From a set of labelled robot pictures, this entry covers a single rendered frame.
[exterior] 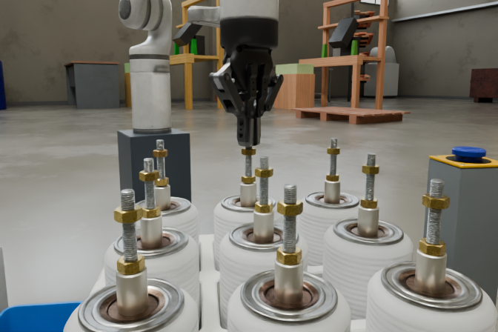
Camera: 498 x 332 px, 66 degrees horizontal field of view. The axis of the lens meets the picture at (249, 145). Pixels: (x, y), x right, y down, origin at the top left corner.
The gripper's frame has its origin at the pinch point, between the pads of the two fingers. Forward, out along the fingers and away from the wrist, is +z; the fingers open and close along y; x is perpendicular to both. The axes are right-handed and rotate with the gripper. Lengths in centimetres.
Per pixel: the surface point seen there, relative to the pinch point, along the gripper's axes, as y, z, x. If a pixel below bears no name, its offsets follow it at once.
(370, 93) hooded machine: 1082, 21, 426
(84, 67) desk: 290, -32, 596
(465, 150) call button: 16.5, 2.2, -22.9
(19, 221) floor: 3, 35, 93
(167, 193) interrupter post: -8.6, 8.0, 6.9
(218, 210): -4.1, 10.4, 1.8
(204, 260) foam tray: -5.7, 17.2, 2.9
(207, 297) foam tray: -11.9, 17.2, -3.9
